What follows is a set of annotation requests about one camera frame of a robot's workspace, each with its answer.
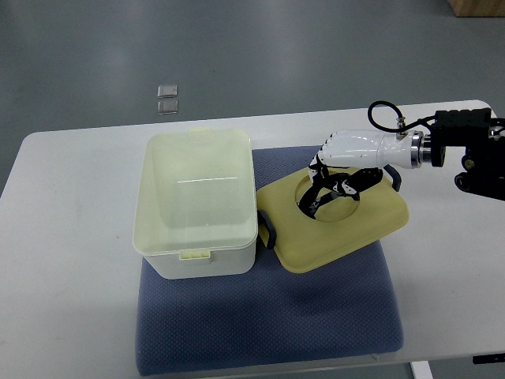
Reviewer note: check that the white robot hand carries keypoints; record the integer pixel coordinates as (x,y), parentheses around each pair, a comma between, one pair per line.
(366,150)

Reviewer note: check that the yellow box lid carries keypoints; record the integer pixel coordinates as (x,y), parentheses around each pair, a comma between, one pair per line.
(338,228)

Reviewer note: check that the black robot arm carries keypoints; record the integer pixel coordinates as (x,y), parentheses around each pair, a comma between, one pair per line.
(477,131)

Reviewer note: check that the white storage box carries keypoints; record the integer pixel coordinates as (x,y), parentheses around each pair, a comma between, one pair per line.
(196,204)

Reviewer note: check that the wooden box corner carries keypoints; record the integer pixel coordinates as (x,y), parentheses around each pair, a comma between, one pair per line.
(477,8)

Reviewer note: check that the blue cushion mat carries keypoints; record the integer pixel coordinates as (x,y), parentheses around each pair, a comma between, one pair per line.
(267,315)

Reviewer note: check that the upper metal floor plate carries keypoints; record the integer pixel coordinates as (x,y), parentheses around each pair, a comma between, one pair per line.
(167,91)

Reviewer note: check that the white table leg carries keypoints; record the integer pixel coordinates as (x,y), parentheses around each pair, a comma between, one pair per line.
(421,370)

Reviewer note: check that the black table bracket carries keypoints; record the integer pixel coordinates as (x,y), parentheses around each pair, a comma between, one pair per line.
(489,359)

